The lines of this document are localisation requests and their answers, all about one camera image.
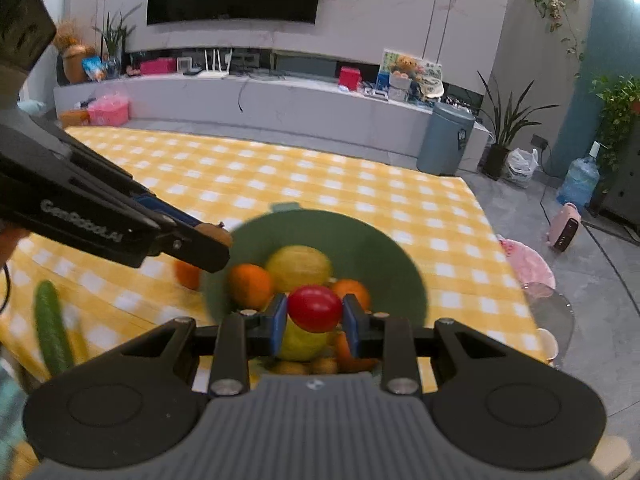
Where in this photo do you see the pink cloth bundle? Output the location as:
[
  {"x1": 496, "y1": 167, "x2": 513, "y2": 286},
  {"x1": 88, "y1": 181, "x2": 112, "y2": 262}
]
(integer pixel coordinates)
[{"x1": 497, "y1": 235, "x2": 556, "y2": 293}]

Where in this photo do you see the grey drawer cabinet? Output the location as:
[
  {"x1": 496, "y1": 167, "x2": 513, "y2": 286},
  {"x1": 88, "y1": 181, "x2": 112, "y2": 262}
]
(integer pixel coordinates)
[{"x1": 587, "y1": 130, "x2": 640, "y2": 229}]

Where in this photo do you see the blue water jug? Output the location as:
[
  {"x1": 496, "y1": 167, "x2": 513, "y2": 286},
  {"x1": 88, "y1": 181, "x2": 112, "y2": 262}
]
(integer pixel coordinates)
[{"x1": 556, "y1": 141, "x2": 601, "y2": 210}]

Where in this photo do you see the green cucumber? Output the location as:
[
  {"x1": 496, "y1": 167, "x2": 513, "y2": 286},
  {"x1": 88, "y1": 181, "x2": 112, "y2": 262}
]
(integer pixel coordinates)
[{"x1": 34, "y1": 280, "x2": 76, "y2": 377}]

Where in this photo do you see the yellow pear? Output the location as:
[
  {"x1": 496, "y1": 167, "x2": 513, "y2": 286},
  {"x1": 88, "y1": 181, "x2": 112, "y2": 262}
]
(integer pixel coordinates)
[
  {"x1": 264, "y1": 245, "x2": 333, "y2": 293},
  {"x1": 280, "y1": 317, "x2": 331, "y2": 362}
]

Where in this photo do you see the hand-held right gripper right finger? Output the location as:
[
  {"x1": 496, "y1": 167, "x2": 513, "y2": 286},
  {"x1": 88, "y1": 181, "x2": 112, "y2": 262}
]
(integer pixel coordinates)
[{"x1": 341, "y1": 294, "x2": 553, "y2": 395}]

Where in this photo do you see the thin-leaf potted plant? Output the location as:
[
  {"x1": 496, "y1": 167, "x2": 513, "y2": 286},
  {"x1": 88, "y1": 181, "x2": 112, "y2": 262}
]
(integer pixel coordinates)
[{"x1": 92, "y1": 4, "x2": 143, "y2": 79}]

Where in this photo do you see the white router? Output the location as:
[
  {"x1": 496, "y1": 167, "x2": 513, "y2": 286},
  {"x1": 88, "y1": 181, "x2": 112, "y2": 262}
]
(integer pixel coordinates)
[{"x1": 197, "y1": 47, "x2": 234, "y2": 79}]

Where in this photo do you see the pink space heater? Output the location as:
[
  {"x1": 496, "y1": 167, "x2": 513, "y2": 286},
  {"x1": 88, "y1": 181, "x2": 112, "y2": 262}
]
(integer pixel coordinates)
[{"x1": 546, "y1": 202, "x2": 583, "y2": 252}]

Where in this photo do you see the white plastic bag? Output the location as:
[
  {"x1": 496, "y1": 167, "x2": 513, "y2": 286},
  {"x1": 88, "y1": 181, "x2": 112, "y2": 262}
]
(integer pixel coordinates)
[{"x1": 502, "y1": 147, "x2": 540, "y2": 189}]

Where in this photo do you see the pink box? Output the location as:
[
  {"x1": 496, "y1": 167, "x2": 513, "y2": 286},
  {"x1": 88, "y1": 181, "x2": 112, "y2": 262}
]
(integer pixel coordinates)
[{"x1": 139, "y1": 57, "x2": 177, "y2": 76}]

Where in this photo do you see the hanging vine plant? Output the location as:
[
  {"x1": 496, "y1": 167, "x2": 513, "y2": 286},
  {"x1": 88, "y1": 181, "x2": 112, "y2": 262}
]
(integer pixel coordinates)
[{"x1": 522, "y1": 0, "x2": 586, "y2": 77}]

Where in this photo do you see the green colander bowl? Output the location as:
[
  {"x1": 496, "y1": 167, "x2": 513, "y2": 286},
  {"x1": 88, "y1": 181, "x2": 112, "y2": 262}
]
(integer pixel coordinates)
[{"x1": 202, "y1": 201, "x2": 430, "y2": 376}]

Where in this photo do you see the red tomato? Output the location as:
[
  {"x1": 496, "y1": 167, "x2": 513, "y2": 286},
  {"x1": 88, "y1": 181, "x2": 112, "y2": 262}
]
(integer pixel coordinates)
[{"x1": 287, "y1": 285, "x2": 343, "y2": 335}]

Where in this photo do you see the long-leaf potted plant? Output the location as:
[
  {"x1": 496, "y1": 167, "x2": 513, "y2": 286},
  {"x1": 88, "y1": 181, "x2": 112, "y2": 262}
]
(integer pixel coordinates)
[{"x1": 475, "y1": 70, "x2": 561, "y2": 182}]

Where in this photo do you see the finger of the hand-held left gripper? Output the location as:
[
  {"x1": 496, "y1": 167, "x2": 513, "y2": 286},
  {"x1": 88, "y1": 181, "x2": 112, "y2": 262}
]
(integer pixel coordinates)
[
  {"x1": 135, "y1": 192, "x2": 226, "y2": 234},
  {"x1": 149, "y1": 229, "x2": 232, "y2": 274}
]

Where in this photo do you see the green climbing plant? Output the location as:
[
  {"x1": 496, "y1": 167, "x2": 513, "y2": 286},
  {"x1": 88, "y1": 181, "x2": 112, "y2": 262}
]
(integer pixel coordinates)
[{"x1": 590, "y1": 74, "x2": 640, "y2": 181}]

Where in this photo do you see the orange box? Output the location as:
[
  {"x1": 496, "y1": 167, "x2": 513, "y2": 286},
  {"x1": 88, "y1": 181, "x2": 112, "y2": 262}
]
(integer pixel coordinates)
[{"x1": 59, "y1": 109, "x2": 92, "y2": 129}]

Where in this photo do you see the glass side table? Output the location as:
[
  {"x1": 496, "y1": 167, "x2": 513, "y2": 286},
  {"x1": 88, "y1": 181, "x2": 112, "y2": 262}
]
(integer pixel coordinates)
[{"x1": 520, "y1": 282, "x2": 576, "y2": 372}]

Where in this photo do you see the orange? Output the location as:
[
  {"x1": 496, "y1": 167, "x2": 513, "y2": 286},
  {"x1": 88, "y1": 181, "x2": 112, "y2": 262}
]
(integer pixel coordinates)
[
  {"x1": 227, "y1": 263, "x2": 275, "y2": 311},
  {"x1": 174, "y1": 259, "x2": 203, "y2": 291},
  {"x1": 331, "y1": 279, "x2": 372, "y2": 311},
  {"x1": 332, "y1": 332, "x2": 381, "y2": 374}
]

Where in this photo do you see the white cup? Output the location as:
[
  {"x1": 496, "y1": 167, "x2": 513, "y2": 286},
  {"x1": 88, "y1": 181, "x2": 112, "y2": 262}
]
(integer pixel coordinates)
[{"x1": 536, "y1": 327, "x2": 560, "y2": 364}]

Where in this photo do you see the blue snack bag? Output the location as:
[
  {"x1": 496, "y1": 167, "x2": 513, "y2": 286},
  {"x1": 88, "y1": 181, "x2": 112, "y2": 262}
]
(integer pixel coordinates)
[{"x1": 82, "y1": 56, "x2": 108, "y2": 83}]

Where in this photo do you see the white television console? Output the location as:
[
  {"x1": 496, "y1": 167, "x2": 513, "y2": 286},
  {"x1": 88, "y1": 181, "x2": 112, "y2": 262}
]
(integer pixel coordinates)
[{"x1": 52, "y1": 45, "x2": 493, "y2": 173}]

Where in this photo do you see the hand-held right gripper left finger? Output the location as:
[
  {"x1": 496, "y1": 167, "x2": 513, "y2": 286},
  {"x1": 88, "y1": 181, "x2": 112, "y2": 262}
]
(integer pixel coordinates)
[{"x1": 107, "y1": 294, "x2": 290, "y2": 397}]

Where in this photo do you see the person's left hand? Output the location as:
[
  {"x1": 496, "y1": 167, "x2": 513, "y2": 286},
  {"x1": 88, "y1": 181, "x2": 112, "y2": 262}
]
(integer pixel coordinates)
[{"x1": 0, "y1": 226, "x2": 31, "y2": 267}]

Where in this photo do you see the grey-blue trash bin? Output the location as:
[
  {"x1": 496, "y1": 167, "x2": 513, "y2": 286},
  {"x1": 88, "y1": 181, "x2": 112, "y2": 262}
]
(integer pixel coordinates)
[{"x1": 416, "y1": 101, "x2": 476, "y2": 177}]

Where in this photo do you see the yellow checked tablecloth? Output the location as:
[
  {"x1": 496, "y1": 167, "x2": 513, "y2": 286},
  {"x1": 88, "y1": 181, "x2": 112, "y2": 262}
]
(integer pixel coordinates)
[{"x1": 0, "y1": 126, "x2": 543, "y2": 403}]

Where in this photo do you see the pink plastic basket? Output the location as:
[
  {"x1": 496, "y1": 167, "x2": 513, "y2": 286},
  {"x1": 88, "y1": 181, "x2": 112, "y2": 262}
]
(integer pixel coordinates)
[{"x1": 87, "y1": 95, "x2": 131, "y2": 127}]

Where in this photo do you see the dried flower basket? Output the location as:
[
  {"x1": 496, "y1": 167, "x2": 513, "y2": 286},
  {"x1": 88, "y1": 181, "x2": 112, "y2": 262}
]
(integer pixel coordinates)
[{"x1": 52, "y1": 20, "x2": 96, "y2": 86}]

